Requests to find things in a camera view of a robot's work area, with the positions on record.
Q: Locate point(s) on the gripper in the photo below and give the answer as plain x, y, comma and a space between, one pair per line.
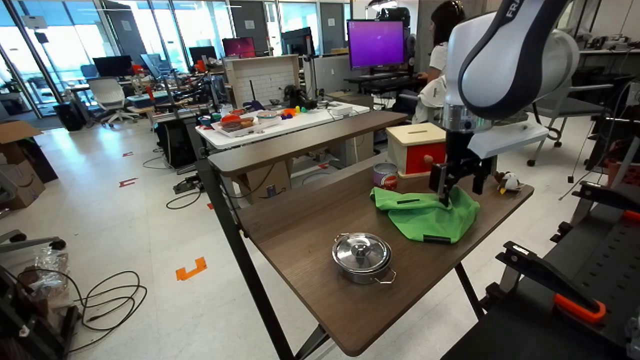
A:
459, 147

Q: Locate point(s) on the green cloth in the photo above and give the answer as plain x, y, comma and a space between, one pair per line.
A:
425, 215

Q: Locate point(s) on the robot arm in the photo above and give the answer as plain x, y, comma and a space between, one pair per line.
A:
465, 60

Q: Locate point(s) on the wooden drawer knob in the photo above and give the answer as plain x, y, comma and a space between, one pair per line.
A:
428, 161

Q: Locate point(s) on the small plush toy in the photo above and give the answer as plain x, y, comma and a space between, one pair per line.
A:
508, 182

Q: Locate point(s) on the red drawer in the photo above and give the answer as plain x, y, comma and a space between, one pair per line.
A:
417, 157

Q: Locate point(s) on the tin can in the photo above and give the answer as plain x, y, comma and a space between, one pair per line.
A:
385, 176

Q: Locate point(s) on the wooden box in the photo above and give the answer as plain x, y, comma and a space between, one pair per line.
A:
400, 135

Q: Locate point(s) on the silver pot lid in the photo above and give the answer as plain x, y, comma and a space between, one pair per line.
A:
361, 249

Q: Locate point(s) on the silver pot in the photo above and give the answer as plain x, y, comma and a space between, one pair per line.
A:
365, 272

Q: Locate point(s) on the grey chair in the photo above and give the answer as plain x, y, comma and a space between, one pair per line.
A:
565, 107

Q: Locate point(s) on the person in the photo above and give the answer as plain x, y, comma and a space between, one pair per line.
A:
440, 55

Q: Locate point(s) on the white box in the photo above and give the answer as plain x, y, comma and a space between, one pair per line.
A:
342, 109

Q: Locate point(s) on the black and orange clamp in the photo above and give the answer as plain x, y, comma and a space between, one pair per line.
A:
575, 305
607, 195

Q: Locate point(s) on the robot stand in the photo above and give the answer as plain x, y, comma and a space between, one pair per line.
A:
590, 270

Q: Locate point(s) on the monitor with purple screen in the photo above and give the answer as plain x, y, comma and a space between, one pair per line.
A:
376, 44

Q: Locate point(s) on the white table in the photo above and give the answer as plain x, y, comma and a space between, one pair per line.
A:
300, 122

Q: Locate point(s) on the white bowl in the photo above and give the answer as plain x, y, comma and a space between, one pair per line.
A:
266, 116

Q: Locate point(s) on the black monitor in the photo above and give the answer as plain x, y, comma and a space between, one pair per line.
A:
112, 66
297, 41

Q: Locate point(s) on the white brick pattern board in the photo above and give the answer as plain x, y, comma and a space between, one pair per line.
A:
265, 80

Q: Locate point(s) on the tray of toy food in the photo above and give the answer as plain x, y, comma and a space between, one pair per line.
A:
235, 125

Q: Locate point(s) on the monitor with red screen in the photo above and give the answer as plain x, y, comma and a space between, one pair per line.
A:
239, 47

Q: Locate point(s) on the power strip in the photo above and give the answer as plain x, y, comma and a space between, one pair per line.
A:
186, 185

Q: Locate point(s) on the black computer tower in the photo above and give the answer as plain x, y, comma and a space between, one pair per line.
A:
70, 116
175, 142

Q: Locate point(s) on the white office chair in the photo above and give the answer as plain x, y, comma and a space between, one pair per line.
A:
107, 95

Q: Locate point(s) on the clear plastic bag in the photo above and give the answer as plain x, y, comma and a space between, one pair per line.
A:
50, 267

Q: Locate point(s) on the stack of cardboard boxes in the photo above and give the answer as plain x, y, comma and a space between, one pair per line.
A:
20, 165

